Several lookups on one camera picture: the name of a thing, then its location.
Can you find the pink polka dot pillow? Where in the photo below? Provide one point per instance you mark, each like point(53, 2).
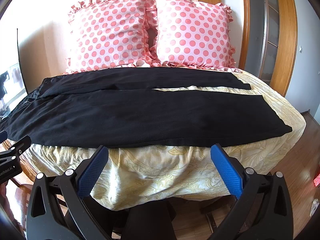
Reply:
point(191, 34)
point(110, 33)

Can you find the left pink polka dot pillow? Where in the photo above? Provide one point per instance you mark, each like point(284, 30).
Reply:
point(110, 33)

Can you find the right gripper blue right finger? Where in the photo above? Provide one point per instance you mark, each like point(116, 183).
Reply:
point(229, 169)

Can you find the yellow patterned bedspread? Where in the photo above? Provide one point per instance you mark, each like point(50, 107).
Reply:
point(134, 176)

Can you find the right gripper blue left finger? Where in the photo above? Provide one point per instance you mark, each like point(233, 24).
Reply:
point(89, 170)

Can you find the black pants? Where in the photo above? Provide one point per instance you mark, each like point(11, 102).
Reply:
point(136, 107)

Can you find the right pink polka dot pillow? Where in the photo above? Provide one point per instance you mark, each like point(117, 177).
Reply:
point(191, 34)

